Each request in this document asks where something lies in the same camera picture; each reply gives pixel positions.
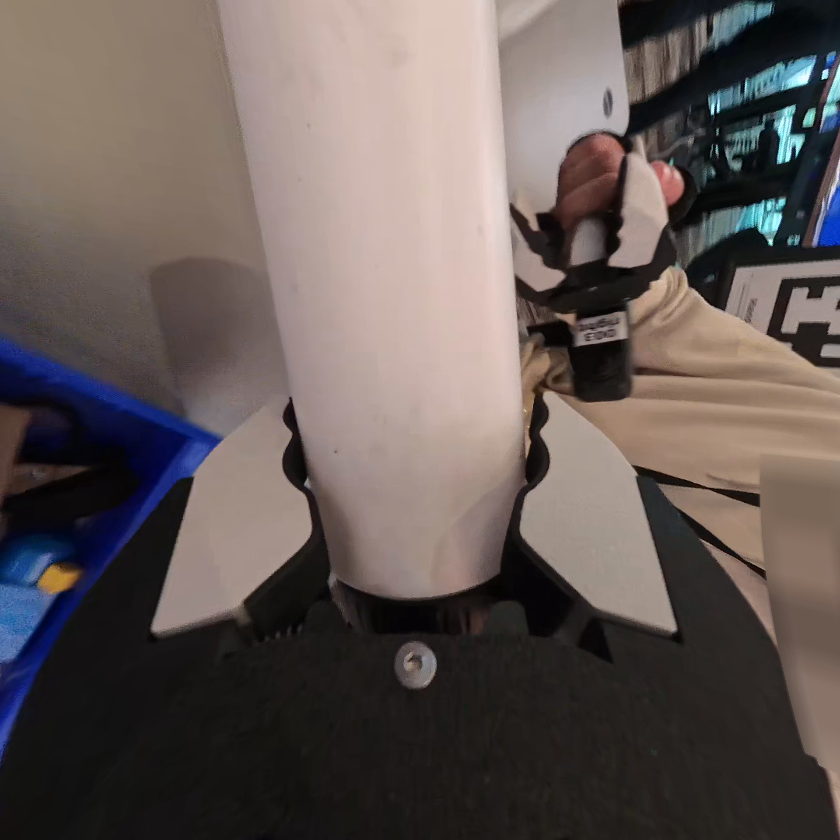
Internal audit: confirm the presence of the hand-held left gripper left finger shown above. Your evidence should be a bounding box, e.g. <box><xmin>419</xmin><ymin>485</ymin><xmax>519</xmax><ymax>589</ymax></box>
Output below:
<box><xmin>150</xmin><ymin>397</ymin><xmax>331</xmax><ymax>641</ymax></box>

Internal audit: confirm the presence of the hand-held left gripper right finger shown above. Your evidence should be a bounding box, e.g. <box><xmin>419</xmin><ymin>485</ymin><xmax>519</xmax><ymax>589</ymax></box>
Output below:
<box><xmin>502</xmin><ymin>390</ymin><xmax>680</xmax><ymax>643</ymax></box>

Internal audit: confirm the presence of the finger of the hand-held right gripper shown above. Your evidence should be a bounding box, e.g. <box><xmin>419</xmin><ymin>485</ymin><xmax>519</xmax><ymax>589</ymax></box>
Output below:
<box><xmin>610</xmin><ymin>153</ymin><xmax>678</xmax><ymax>270</ymax></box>
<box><xmin>511</xmin><ymin>190</ymin><xmax>568</xmax><ymax>296</ymax></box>

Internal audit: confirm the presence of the blue plastic bin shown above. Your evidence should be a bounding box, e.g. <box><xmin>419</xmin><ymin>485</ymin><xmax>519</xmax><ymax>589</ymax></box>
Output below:
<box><xmin>0</xmin><ymin>333</ymin><xmax>223</xmax><ymax>756</ymax></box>

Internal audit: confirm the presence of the white cylindrical roll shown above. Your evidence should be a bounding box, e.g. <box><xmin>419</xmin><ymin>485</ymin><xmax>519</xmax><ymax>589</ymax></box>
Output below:
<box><xmin>213</xmin><ymin>0</ymin><xmax>529</xmax><ymax>601</ymax></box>

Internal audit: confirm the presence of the person's right forearm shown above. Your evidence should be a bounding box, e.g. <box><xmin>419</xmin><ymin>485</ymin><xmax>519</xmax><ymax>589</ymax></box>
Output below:
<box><xmin>521</xmin><ymin>266</ymin><xmax>840</xmax><ymax>460</ymax></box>

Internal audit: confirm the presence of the person's right hand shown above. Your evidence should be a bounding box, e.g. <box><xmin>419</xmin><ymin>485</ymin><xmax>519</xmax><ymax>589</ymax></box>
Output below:
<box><xmin>555</xmin><ymin>134</ymin><xmax>626</xmax><ymax>227</ymax></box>

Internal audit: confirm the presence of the white flat device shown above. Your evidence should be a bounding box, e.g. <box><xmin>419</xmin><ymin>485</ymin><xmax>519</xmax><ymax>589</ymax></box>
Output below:
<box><xmin>497</xmin><ymin>0</ymin><xmax>632</xmax><ymax>198</ymax></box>

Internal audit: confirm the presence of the yellow toy block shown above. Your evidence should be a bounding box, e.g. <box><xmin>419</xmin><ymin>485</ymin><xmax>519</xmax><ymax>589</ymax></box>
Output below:
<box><xmin>37</xmin><ymin>562</ymin><xmax>84</xmax><ymax>595</ymax></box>

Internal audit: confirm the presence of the light blue toy block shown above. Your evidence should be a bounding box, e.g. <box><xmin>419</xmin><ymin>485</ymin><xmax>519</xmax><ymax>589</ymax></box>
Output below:
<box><xmin>0</xmin><ymin>535</ymin><xmax>76</xmax><ymax>586</ymax></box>

